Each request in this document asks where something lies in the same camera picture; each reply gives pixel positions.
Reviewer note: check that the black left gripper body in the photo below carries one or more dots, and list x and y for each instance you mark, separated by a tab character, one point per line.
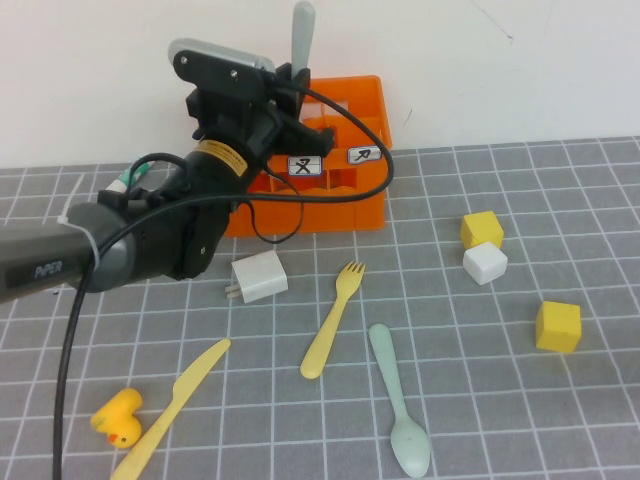
240	120

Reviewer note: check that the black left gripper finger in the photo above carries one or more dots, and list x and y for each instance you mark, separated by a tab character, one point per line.
284	80
304	95

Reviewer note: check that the grey plastic spoon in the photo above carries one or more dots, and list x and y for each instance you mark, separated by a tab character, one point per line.
302	35

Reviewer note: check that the yellow plastic knife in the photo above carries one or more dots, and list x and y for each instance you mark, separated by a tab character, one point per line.
185	390

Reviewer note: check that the yellow rubber duck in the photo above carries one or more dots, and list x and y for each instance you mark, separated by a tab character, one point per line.
120	415

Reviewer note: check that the pale green plastic spoon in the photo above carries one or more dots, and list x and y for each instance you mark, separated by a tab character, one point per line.
410	445

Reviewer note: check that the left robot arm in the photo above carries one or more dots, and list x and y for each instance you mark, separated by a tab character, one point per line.
150	235

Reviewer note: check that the orange plastic cutlery crate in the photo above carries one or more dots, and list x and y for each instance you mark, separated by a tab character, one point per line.
325	215

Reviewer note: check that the white handwritten paper label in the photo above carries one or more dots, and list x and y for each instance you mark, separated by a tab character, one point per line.
305	166
365	155

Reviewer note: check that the white green glue stick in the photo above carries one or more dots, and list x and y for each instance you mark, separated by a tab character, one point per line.
131	175

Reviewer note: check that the white USB charger plug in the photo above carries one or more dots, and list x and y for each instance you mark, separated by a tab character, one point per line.
260	277

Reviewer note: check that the white zip tie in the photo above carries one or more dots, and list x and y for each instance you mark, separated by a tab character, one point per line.
92	245

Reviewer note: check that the yellow plastic fork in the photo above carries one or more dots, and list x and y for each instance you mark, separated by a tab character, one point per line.
332	320

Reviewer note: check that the yellow foam cube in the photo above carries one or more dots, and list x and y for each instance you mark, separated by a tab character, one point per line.
557	327
482	227

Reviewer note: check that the white foam cube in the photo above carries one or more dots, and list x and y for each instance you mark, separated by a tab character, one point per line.
485	264

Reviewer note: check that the grey white-grid tablecloth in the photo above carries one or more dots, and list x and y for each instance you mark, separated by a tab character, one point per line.
475	400

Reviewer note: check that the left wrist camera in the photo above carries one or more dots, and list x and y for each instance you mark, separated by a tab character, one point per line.
215	65

